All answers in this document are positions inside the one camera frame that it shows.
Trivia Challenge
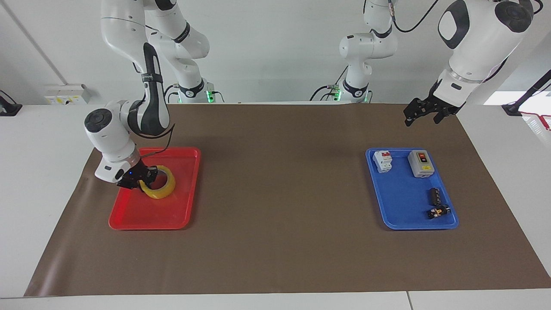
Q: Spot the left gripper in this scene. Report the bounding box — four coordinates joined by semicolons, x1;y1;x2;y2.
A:
403;91;466;127

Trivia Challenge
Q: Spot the yellow tape roll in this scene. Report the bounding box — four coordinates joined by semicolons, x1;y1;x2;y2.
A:
139;165;176;200

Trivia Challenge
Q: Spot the black cable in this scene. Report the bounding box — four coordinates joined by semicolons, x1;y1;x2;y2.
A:
389;0;440;33
131;123;176;156
310;65;349;102

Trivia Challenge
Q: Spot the red cable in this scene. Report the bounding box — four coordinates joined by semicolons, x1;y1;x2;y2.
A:
520;111;551;130

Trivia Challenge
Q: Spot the small black yellow part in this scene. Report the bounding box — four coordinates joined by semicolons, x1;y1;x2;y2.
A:
426;205;452;220

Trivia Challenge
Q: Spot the white wall socket box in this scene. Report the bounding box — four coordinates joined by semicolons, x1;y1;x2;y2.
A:
44;84;92;105

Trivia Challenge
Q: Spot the black stand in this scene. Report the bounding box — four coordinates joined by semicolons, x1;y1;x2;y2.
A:
501;69;551;116
0;90;23;117

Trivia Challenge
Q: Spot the blue plastic tray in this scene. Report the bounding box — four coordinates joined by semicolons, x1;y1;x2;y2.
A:
365;147;459;230

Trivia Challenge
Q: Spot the grey switch box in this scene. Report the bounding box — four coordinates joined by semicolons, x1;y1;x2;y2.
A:
407;149;433;179

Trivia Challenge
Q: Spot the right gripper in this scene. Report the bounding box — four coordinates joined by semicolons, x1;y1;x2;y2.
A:
116;161;160;191

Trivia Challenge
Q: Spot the white circuit breaker red switch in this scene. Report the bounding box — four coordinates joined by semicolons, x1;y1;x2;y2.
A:
372;150;393;174

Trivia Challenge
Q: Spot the red plastic tray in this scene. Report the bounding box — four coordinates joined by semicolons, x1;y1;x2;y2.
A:
108;146;201;231

